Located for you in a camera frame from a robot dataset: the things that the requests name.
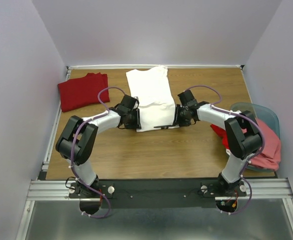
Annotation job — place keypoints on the pink t shirt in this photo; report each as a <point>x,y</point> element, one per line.
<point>270,158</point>

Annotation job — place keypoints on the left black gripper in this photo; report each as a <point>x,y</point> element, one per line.
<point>137,125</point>

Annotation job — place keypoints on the white t shirt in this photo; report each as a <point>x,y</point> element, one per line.
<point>152,89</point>

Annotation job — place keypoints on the folded dark red t shirt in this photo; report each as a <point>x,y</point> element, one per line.
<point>81,92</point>

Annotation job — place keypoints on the teal laundry basket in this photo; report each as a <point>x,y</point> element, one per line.
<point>260,112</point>

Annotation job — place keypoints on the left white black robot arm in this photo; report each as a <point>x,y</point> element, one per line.
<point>77,139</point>

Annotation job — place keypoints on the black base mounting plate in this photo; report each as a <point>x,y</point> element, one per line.
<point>157,193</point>

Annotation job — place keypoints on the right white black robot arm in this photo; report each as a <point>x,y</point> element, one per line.
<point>244,136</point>

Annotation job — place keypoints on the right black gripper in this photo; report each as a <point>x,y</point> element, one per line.
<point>181,123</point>

